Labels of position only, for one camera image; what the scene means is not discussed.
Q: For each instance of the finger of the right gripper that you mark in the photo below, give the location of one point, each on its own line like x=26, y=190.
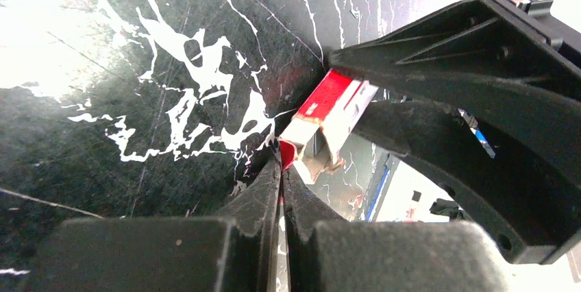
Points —
x=514, y=66
x=525, y=206

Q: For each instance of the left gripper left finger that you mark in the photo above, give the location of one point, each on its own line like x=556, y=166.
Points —
x=227, y=251

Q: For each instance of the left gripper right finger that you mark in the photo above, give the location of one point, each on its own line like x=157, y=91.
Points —
x=329, y=253

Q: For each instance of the red staples box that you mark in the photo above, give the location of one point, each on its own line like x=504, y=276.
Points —
x=312, y=141

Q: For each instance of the blue stapler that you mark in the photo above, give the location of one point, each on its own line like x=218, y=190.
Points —
x=474, y=127

